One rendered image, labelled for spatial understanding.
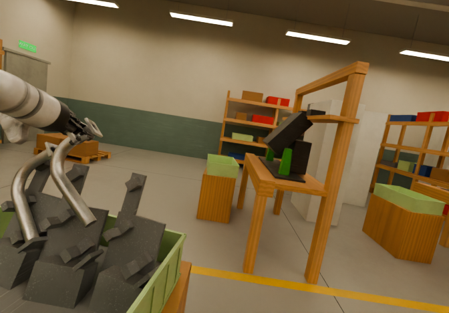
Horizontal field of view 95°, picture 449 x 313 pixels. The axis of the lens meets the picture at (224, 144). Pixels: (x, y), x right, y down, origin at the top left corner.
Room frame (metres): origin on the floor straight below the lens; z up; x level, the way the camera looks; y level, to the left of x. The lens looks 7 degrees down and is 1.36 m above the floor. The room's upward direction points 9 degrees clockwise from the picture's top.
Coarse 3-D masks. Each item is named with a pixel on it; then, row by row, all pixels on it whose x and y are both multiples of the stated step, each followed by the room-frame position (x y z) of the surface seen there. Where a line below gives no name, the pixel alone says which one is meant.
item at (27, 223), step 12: (48, 144) 0.63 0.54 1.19; (36, 156) 0.62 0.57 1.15; (48, 156) 0.62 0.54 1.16; (24, 168) 0.61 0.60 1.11; (24, 180) 0.61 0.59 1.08; (12, 192) 0.58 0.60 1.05; (24, 192) 0.60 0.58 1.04; (24, 204) 0.57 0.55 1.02; (24, 216) 0.55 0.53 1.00; (24, 228) 0.53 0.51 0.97; (36, 228) 0.55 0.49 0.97
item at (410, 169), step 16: (432, 112) 4.53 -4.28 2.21; (448, 112) 4.29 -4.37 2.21; (432, 128) 4.46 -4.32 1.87; (448, 128) 4.50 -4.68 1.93; (384, 144) 5.52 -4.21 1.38; (400, 144) 5.63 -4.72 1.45; (448, 144) 4.46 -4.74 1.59; (384, 160) 5.76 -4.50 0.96; (416, 176) 4.42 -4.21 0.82; (432, 176) 4.20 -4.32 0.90; (448, 176) 3.96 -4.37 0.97; (448, 208) 3.73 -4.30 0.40
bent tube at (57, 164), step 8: (88, 120) 0.58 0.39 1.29; (88, 128) 0.57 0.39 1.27; (96, 128) 0.60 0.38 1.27; (64, 144) 0.56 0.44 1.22; (56, 152) 0.55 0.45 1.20; (64, 152) 0.56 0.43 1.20; (56, 160) 0.54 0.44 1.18; (64, 160) 0.56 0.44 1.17; (56, 168) 0.53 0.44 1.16; (56, 176) 0.52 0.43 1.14; (64, 176) 0.54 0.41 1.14; (56, 184) 0.52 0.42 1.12; (64, 184) 0.52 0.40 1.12; (64, 192) 0.51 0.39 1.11; (72, 192) 0.52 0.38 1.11; (72, 200) 0.50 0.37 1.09; (80, 200) 0.51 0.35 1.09; (72, 208) 0.50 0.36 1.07; (80, 208) 0.50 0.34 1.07; (88, 208) 0.51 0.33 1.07; (80, 216) 0.49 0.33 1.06; (88, 216) 0.50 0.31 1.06; (88, 224) 0.51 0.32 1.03
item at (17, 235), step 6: (30, 198) 0.60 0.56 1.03; (6, 204) 0.56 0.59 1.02; (12, 204) 0.57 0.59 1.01; (30, 204) 0.60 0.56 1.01; (6, 210) 0.55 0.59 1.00; (12, 210) 0.57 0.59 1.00; (42, 228) 0.56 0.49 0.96; (12, 234) 0.52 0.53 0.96; (18, 234) 0.52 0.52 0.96; (42, 234) 0.56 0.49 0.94; (12, 240) 0.51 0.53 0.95; (18, 240) 0.51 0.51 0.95; (24, 240) 0.53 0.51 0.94
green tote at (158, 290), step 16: (0, 208) 0.63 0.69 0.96; (0, 224) 0.63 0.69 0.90; (112, 224) 0.68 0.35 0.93; (176, 240) 0.65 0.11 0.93; (160, 256) 0.65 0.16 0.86; (176, 256) 0.59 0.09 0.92; (160, 272) 0.47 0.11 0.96; (176, 272) 0.60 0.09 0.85; (144, 288) 0.41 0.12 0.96; (160, 288) 0.49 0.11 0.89; (144, 304) 0.41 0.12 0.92; (160, 304) 0.51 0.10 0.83
